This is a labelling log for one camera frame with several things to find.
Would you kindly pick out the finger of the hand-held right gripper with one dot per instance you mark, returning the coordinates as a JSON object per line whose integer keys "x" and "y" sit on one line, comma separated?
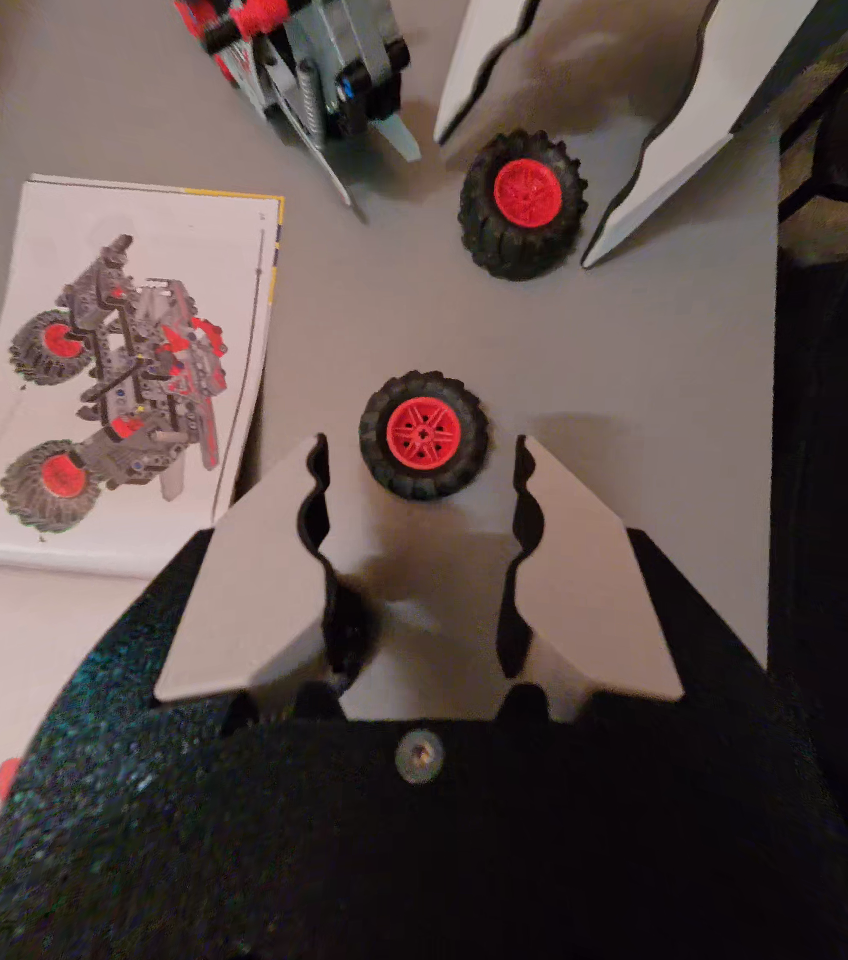
{"x": 708, "y": 112}
{"x": 480, "y": 60}

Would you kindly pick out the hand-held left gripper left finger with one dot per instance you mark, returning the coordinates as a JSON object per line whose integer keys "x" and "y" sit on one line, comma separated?
{"x": 244, "y": 600}

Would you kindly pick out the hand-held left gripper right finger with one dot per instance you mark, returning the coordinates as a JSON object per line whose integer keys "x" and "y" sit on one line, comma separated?
{"x": 596, "y": 600}

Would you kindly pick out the black toy wheel red hub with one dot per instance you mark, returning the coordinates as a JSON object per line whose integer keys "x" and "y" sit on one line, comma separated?
{"x": 424, "y": 435}
{"x": 521, "y": 202}

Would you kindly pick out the grey desk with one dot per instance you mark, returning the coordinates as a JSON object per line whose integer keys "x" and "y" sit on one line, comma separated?
{"x": 656, "y": 375}

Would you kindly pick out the grey red toy truck chassis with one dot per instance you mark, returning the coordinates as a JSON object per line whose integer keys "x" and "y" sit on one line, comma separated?
{"x": 319, "y": 67}

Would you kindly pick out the dark cloth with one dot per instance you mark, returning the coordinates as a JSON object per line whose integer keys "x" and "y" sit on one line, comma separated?
{"x": 843, "y": 450}

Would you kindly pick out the small red piece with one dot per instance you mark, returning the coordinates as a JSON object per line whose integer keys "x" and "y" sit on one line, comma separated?
{"x": 8, "y": 778}

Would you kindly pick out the toy truck instruction booklet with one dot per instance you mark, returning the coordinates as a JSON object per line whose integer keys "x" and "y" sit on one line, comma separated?
{"x": 184, "y": 225}

